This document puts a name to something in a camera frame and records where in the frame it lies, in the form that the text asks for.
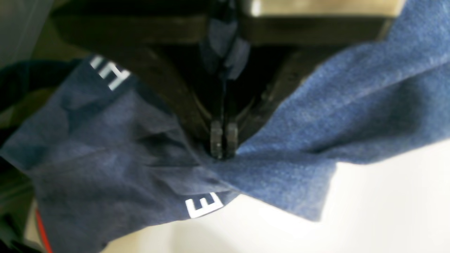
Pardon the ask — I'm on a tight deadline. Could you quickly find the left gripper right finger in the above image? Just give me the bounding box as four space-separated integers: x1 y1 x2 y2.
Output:
225 14 394 157

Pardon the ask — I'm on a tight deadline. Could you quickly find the blue t-shirt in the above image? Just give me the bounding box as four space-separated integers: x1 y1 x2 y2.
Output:
1 0 449 253

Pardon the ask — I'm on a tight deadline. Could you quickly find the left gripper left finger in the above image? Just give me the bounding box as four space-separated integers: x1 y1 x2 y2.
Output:
51 14 224 159

